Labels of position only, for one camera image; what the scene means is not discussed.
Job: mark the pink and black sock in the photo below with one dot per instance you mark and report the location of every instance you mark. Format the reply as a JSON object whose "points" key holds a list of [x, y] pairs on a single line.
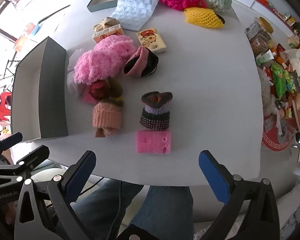
{"points": [[138, 61]]}

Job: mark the pile of snack packets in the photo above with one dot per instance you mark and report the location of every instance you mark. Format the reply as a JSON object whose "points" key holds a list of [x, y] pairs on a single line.
{"points": [[282, 77]]}

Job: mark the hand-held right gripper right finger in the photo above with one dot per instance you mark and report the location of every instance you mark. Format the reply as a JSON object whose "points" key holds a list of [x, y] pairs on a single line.
{"points": [[212, 177]]}

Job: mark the red item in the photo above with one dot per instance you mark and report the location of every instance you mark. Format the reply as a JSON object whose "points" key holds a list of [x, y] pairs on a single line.
{"points": [[152, 142]]}

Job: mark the yellow cartoon tissue pack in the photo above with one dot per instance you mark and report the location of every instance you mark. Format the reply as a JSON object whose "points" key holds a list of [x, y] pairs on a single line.
{"points": [[151, 40], [107, 33]]}

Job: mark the red patterned mat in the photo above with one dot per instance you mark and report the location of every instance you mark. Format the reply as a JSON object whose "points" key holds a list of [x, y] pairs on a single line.
{"points": [[275, 137]]}

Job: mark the yellow foam fruit net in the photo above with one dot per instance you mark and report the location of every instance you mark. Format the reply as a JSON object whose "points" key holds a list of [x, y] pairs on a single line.
{"points": [[202, 17]]}

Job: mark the yellow round sponge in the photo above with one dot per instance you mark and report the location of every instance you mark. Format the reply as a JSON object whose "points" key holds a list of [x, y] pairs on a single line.
{"points": [[116, 86]]}

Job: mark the purple striped knit sock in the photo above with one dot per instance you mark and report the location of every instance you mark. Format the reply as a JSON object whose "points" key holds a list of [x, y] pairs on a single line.
{"points": [[156, 112]]}

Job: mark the pink fluffy cloth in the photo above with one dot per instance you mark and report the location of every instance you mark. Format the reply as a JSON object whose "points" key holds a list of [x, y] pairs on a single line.
{"points": [[105, 57]]}

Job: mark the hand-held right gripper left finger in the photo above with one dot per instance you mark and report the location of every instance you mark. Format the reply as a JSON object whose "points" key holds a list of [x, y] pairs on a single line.
{"points": [[81, 177]]}

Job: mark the plastic jar with yellow lid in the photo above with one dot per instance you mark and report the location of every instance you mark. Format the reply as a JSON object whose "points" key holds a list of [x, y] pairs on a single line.
{"points": [[261, 28]]}

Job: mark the person's jeans legs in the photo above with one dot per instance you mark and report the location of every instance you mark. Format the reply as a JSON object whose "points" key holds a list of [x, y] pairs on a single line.
{"points": [[165, 212]]}

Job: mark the red plastic stool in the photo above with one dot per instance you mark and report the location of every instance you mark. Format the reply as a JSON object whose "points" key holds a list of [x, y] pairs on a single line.
{"points": [[0, 107]]}

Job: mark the peach knit sock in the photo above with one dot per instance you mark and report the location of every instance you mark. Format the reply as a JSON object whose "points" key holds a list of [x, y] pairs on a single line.
{"points": [[106, 116]]}

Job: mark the red artificial rose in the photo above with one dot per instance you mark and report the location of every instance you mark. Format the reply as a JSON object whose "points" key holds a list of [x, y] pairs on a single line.
{"points": [[97, 90]]}

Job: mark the light blue waffle towel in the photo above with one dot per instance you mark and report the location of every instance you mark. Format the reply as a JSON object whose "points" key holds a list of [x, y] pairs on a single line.
{"points": [[135, 7]]}

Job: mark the large grey cardboard box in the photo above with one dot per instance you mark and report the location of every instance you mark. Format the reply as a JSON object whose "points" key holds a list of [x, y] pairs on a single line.
{"points": [[52, 90]]}

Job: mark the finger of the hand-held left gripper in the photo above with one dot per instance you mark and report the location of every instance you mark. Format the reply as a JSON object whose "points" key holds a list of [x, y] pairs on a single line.
{"points": [[32, 158], [7, 142]]}

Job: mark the cream sofa cushion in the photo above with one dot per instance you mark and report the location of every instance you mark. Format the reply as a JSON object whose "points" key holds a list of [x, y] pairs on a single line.
{"points": [[55, 173]]}

